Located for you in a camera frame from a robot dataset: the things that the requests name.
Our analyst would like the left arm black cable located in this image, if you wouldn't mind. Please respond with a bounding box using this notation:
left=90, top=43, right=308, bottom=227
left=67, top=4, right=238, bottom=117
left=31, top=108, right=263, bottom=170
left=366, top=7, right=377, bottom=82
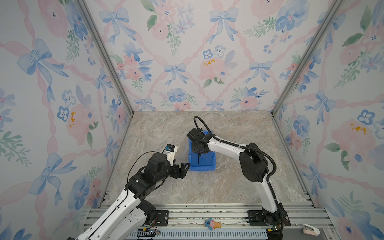
left=127, top=150, right=160, bottom=184

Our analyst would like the white pink stapler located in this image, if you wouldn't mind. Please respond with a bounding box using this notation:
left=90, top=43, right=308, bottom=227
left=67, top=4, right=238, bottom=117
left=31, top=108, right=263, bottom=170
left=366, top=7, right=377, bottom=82
left=303, top=224, right=321, bottom=237

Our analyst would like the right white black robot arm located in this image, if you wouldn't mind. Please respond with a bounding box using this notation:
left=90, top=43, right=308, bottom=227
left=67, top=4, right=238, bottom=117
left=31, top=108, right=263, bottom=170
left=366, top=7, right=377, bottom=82
left=187, top=128, right=285, bottom=228

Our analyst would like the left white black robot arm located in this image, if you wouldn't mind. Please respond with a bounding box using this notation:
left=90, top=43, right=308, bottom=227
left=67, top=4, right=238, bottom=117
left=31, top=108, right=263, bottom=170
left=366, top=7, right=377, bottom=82
left=76, top=151, right=191, bottom=240

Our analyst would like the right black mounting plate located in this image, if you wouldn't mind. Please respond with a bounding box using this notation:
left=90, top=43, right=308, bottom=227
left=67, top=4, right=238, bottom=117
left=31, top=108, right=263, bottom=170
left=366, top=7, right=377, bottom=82
left=246, top=209, right=291, bottom=228

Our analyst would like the blue plastic bin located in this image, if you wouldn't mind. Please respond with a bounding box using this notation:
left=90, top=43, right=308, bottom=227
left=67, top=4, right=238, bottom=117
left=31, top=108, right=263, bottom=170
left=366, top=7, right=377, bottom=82
left=189, top=131, right=216, bottom=172

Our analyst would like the ice cream cone toy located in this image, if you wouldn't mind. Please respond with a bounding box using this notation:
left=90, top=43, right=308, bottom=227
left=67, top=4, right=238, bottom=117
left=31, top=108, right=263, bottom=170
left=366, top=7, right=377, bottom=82
left=205, top=219, right=222, bottom=231

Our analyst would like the black mounting plate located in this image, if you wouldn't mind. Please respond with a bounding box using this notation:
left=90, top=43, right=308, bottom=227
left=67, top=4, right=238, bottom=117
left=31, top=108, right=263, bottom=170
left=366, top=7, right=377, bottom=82
left=246, top=209, right=291, bottom=228
left=154, top=210, right=170, bottom=227

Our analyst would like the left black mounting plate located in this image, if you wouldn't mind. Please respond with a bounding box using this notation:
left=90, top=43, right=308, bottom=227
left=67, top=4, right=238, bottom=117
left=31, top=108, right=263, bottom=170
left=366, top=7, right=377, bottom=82
left=154, top=210, right=170, bottom=227

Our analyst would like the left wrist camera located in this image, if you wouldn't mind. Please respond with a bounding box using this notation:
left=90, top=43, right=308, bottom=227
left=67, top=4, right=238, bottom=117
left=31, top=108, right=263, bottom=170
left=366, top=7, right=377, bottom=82
left=163, top=144, right=178, bottom=166

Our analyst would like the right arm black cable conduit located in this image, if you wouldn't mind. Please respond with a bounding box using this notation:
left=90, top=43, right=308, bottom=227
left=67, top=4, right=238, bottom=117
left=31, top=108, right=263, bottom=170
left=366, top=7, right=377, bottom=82
left=193, top=116, right=284, bottom=223

